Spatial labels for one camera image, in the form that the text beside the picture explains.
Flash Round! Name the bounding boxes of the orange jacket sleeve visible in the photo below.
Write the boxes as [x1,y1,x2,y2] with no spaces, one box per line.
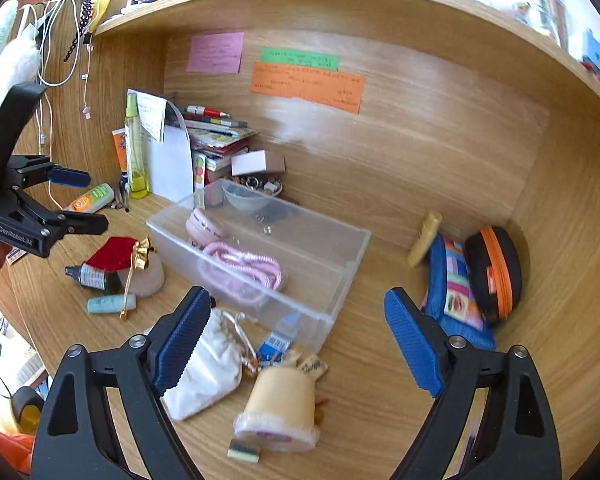
[0,432,34,476]

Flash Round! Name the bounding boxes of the blue patchwork pouch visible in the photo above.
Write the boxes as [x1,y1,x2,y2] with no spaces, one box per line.
[422,234,495,350]

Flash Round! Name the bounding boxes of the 4B eraser block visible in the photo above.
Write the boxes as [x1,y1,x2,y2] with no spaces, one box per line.
[298,354,328,382]

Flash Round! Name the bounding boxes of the dark green glass bottle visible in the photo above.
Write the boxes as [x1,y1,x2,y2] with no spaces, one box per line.
[65,263,122,295]

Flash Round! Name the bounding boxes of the black orange zipper case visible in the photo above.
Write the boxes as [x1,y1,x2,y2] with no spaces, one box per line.
[465,226,522,326]

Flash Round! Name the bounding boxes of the light blue small bottle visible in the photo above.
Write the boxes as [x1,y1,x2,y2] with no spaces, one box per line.
[86,294,136,314]

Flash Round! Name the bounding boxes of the white drawstring cloth pouch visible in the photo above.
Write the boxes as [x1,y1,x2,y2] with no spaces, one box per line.
[162,308,259,422]

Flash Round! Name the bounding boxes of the small white cardboard box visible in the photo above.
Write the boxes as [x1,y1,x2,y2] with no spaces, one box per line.
[232,150,286,177]

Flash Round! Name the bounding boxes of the metal nail clippers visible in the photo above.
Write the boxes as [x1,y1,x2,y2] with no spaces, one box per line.
[112,172,130,212]

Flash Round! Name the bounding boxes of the stack of books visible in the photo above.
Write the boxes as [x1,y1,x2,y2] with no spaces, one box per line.
[180,107,259,190]

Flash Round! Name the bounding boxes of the white paper stand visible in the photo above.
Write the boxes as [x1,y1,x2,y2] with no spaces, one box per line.
[128,89,194,203]

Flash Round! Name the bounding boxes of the blue staples box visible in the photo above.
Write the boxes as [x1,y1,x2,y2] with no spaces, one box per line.
[257,313,300,365]

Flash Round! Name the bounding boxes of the pink round compact case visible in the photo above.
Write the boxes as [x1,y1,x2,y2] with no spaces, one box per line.
[185,208,227,248]

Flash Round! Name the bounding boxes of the white fluffy hanging toy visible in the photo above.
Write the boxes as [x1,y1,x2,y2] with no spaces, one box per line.
[0,24,41,106]

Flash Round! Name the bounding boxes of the red white marker pen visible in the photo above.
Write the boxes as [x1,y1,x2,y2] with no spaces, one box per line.
[186,105,230,118]

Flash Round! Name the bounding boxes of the pink sticky note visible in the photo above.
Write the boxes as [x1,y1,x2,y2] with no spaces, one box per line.
[186,32,244,74]

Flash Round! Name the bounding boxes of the clear bowl with clips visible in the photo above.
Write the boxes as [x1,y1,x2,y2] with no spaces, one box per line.
[222,179,284,214]

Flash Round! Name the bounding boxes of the red velvet gold-ribbon pouch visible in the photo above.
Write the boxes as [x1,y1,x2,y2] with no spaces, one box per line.
[86,236,155,321]

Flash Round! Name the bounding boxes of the clear plastic storage bin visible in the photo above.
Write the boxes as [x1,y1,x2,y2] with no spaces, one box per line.
[147,180,370,352]

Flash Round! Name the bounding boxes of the yellow spray bottle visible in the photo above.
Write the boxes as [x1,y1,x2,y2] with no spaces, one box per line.
[125,92,148,200]

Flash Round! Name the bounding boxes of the orange sticky note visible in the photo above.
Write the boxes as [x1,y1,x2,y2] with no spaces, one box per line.
[249,62,365,114]

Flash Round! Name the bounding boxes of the beige cream plastic tub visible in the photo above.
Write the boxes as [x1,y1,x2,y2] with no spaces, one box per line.
[234,367,320,452]

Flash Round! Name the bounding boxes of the wrapped used eraser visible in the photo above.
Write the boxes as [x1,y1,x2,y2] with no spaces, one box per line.
[226,438,260,464]

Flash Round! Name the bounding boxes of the orange green glue bottle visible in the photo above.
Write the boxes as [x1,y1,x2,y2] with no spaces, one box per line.
[65,183,114,214]

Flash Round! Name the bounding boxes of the orange tube behind bottle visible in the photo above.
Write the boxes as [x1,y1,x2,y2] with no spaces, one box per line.
[112,128,128,174]

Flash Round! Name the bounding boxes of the pink braided rope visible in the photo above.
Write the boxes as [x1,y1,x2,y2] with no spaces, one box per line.
[197,239,287,306]

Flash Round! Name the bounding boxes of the white round plastic jar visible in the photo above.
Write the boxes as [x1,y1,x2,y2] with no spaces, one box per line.
[129,252,164,298]

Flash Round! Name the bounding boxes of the green sticky note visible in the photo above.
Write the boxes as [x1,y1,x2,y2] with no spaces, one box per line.
[259,48,339,72]

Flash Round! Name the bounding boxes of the white charging cable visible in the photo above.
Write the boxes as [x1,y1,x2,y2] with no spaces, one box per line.
[24,0,94,212]

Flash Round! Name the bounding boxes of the yellow lotion tube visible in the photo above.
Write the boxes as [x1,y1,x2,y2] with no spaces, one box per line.
[406,210,442,268]

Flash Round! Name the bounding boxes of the small yellow gourd charm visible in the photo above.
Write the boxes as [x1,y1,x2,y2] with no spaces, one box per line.
[314,398,329,427]

